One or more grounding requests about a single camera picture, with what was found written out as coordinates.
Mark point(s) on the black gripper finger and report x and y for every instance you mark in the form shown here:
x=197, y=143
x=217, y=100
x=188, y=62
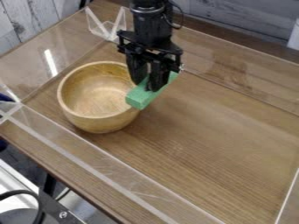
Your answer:
x=136, y=64
x=158, y=75

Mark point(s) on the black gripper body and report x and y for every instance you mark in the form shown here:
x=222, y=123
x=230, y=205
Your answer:
x=149, y=39

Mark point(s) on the green rectangular block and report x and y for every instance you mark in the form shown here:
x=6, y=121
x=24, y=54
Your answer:
x=138, y=97

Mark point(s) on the brown wooden bowl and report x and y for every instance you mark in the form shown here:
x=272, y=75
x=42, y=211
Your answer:
x=92, y=97

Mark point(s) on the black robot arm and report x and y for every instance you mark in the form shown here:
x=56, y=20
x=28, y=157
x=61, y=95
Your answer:
x=149, y=4

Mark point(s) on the white object at right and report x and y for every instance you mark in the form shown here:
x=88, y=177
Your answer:
x=293, y=38

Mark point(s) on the black table leg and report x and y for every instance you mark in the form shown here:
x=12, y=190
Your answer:
x=49, y=185

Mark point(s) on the clear acrylic tray wall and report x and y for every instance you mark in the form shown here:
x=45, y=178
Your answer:
x=208, y=156

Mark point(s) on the black metal bracket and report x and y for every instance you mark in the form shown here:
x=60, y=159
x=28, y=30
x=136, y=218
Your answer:
x=54, y=213

